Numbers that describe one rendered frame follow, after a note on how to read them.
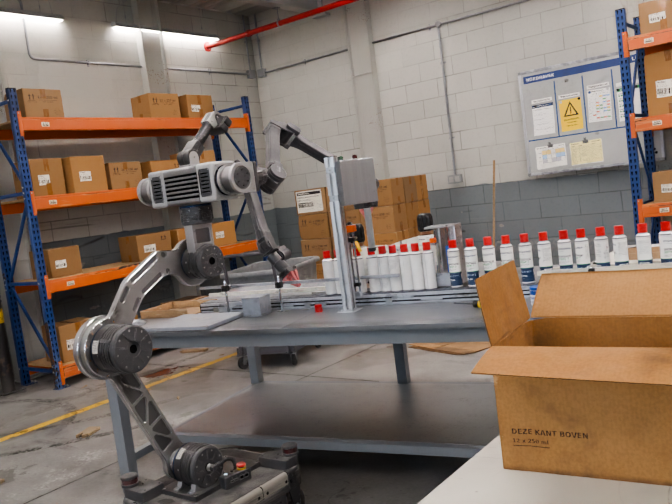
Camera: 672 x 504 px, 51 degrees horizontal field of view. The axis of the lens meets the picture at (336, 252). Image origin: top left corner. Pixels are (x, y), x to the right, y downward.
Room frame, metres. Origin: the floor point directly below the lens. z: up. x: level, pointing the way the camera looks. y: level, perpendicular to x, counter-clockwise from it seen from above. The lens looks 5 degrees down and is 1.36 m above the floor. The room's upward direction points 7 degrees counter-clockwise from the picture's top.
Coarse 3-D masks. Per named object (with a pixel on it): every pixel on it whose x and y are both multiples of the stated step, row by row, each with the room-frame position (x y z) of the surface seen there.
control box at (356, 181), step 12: (336, 168) 3.03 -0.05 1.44; (348, 168) 3.02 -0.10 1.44; (360, 168) 3.05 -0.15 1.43; (372, 168) 3.07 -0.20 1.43; (348, 180) 3.01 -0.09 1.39; (360, 180) 3.04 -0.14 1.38; (372, 180) 3.07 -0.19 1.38; (348, 192) 3.01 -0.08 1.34; (360, 192) 3.04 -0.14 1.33; (372, 192) 3.07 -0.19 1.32; (348, 204) 3.01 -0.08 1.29
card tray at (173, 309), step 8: (168, 304) 3.80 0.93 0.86; (176, 304) 3.82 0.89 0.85; (184, 304) 3.79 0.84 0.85; (192, 304) 3.77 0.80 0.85; (144, 312) 3.59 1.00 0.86; (152, 312) 3.56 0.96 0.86; (160, 312) 3.54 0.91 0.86; (168, 312) 3.52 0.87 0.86; (176, 312) 3.50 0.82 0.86; (184, 312) 3.47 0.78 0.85; (192, 312) 3.57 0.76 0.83; (200, 312) 3.56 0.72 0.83
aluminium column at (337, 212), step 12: (336, 156) 3.06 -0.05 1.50; (336, 180) 3.03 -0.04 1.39; (336, 192) 3.03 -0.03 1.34; (336, 204) 3.03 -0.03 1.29; (336, 216) 3.05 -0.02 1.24; (336, 228) 3.04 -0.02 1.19; (336, 240) 3.04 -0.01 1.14; (336, 252) 3.05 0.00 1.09; (348, 252) 3.06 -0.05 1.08; (348, 264) 3.06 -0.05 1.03; (348, 276) 3.03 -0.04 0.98; (348, 288) 3.03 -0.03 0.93; (348, 300) 3.03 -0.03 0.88
